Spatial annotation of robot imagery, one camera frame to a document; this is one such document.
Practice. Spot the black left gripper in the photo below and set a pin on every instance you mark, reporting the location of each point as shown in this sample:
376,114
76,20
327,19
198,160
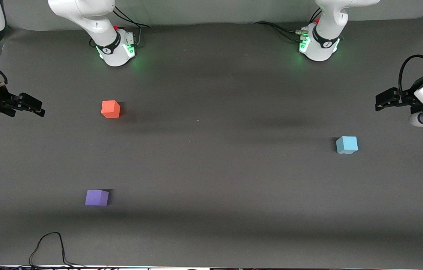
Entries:
407,96

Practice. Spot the light blue foam block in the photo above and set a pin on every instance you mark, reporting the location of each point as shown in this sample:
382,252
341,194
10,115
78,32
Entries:
346,144

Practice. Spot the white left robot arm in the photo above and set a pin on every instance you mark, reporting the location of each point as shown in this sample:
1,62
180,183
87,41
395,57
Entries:
325,37

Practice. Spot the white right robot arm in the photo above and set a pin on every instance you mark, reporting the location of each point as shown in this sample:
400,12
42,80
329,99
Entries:
95,22

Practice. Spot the orange foam block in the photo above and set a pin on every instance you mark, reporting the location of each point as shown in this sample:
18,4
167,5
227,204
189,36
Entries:
110,109

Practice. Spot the purple foam block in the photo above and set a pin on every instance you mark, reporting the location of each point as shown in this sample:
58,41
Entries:
97,197

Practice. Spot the dark grey table mat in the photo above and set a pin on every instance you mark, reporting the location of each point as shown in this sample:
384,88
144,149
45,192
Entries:
215,168

